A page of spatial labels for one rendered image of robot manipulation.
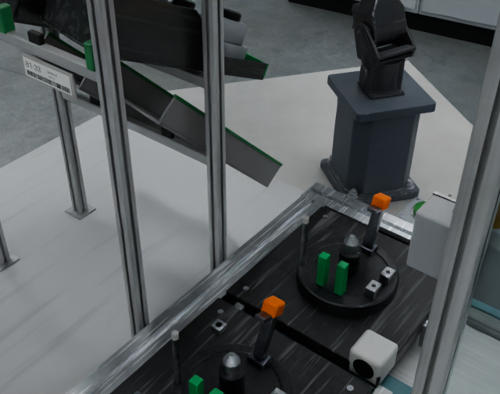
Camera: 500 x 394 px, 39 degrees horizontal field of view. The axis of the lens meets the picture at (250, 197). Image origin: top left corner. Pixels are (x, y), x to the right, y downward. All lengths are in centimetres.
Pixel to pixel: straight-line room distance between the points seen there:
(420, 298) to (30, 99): 273
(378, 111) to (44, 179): 64
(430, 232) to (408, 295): 31
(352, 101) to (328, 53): 260
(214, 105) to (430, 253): 36
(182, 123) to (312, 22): 327
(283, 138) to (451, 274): 86
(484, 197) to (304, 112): 100
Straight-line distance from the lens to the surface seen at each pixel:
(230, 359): 80
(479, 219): 63
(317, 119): 157
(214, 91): 91
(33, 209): 135
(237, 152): 104
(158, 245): 123
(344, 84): 128
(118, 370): 93
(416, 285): 102
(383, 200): 99
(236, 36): 101
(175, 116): 93
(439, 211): 71
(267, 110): 159
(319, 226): 109
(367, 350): 90
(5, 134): 327
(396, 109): 122
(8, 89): 362
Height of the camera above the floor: 166
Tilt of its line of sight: 37 degrees down
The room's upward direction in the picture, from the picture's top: 1 degrees clockwise
